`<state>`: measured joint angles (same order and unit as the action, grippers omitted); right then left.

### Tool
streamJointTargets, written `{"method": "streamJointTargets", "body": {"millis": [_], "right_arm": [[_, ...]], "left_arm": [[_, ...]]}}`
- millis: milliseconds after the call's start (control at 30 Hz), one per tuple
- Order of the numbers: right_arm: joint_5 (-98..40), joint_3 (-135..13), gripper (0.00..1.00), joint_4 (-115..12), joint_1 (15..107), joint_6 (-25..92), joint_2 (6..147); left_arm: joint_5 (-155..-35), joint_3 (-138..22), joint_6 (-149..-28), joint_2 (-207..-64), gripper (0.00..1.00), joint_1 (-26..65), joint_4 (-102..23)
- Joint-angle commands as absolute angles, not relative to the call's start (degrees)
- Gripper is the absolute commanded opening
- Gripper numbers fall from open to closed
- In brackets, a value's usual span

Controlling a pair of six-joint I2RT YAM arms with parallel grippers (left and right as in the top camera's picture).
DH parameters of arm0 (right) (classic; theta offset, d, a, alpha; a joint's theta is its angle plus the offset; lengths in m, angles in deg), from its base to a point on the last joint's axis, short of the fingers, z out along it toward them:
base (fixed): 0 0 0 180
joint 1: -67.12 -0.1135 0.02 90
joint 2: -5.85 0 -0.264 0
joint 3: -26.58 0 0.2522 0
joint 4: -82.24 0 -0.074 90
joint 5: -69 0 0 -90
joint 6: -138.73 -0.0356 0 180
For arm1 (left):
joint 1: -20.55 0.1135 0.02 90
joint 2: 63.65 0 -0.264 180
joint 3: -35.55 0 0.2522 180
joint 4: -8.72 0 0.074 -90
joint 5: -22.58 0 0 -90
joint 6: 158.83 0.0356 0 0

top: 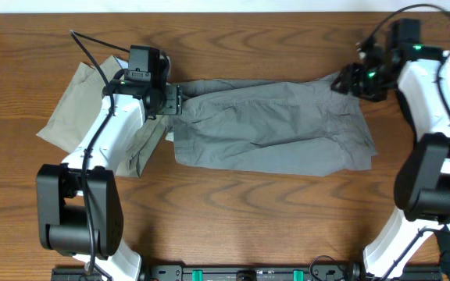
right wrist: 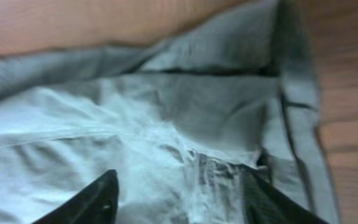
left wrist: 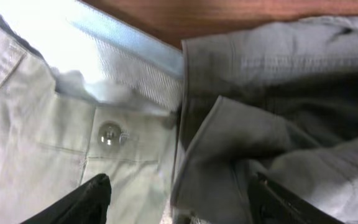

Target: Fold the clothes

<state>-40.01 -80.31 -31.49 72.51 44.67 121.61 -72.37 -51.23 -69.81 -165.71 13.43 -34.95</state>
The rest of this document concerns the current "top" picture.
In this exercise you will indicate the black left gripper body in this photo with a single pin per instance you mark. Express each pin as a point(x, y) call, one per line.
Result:
point(173, 99)

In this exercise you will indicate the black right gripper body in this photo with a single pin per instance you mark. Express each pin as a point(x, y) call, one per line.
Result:
point(368, 83)

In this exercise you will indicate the grey shorts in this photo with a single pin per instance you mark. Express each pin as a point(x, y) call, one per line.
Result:
point(271, 127)

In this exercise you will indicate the khaki shorts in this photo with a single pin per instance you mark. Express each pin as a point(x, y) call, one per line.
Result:
point(76, 111)

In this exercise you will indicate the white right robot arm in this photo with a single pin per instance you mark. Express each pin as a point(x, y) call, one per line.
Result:
point(420, 75)

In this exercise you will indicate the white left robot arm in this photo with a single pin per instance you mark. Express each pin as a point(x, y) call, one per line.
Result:
point(78, 205)

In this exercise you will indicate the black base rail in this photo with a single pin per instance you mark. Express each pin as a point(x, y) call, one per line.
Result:
point(325, 271)

